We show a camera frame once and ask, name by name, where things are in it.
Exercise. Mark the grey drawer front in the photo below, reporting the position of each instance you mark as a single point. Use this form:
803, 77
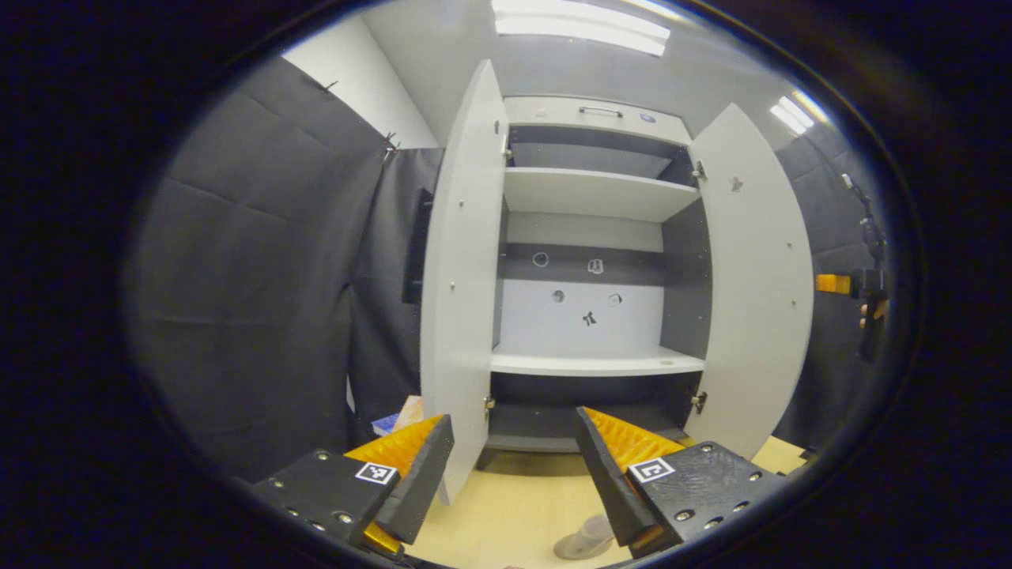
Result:
545, 111

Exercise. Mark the grey cabinet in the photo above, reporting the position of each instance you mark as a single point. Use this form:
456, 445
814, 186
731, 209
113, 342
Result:
581, 312

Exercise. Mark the clear bottle with pink label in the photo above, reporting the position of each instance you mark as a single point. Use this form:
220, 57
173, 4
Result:
589, 536

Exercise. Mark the grey cabinet door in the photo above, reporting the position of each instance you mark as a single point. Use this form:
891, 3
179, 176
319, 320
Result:
462, 276
751, 300

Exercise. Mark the large ceiling light panel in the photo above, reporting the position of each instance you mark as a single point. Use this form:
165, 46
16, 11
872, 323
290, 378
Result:
581, 24

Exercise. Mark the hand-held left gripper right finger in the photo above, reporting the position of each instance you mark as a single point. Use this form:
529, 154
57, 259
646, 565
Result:
605, 474

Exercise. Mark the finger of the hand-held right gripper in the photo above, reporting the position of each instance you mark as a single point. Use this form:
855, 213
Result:
832, 284

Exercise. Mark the narrow ceiling light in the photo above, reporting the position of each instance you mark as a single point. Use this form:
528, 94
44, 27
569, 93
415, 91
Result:
794, 114

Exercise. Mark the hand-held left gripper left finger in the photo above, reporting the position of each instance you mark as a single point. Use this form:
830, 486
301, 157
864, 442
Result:
423, 482

